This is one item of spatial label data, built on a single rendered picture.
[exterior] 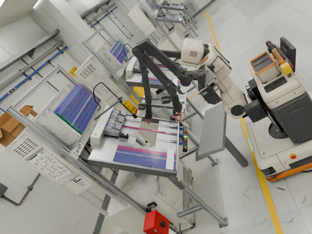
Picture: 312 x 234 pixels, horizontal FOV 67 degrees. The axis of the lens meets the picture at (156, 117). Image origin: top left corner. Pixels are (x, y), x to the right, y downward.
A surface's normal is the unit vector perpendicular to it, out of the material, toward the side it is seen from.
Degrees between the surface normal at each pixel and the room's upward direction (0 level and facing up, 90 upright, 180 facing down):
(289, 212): 0
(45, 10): 90
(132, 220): 90
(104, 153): 48
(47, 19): 90
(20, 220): 90
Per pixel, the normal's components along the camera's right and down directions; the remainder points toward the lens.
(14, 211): 0.75, -0.49
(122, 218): -0.11, 0.57
